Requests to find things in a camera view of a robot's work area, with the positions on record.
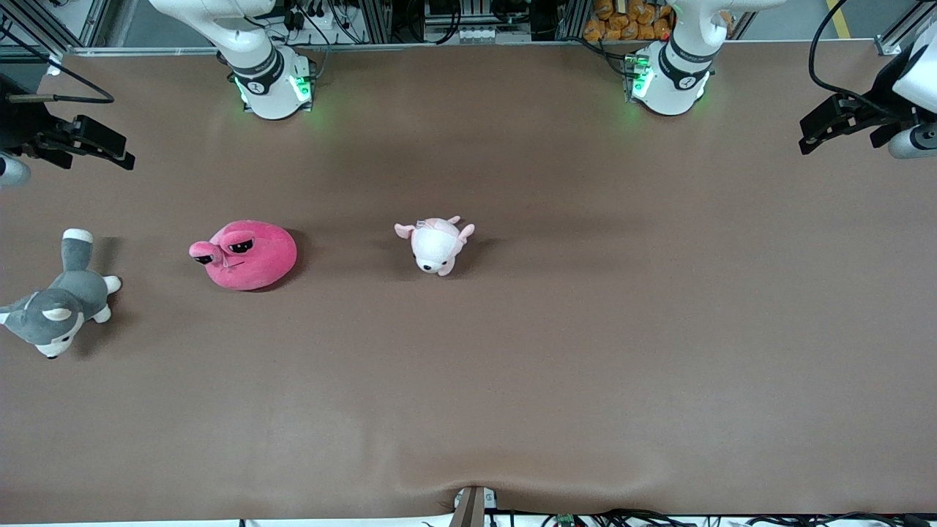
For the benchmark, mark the short aluminium profile bar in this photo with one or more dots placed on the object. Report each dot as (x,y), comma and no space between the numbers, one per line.
(897,40)

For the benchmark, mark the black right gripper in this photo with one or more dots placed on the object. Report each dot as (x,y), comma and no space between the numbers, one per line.
(16,126)

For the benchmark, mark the orange packaged items pile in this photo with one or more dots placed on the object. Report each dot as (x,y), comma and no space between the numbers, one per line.
(622,25)

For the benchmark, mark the pink round plush toy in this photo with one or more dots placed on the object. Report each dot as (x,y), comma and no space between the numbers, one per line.
(252,269)

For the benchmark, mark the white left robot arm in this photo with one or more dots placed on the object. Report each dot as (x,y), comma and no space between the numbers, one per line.
(677,80)

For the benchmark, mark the white power strip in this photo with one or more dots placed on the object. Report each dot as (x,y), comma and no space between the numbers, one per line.
(483,34)

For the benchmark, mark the small green circuit board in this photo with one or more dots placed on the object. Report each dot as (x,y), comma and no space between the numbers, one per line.
(565,520)

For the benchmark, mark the aluminium frame struts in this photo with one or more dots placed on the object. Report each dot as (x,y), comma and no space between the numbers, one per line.
(88,22)

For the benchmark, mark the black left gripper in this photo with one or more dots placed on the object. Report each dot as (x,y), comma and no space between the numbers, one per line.
(880,108)

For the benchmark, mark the grey white plush husky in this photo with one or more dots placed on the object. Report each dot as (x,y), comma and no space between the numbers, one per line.
(69,293)

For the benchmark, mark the brown camera mount post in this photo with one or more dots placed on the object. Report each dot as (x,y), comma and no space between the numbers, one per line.
(468,512)

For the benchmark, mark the white pink plush puppy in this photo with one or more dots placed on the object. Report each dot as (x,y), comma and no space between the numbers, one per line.
(433,249)

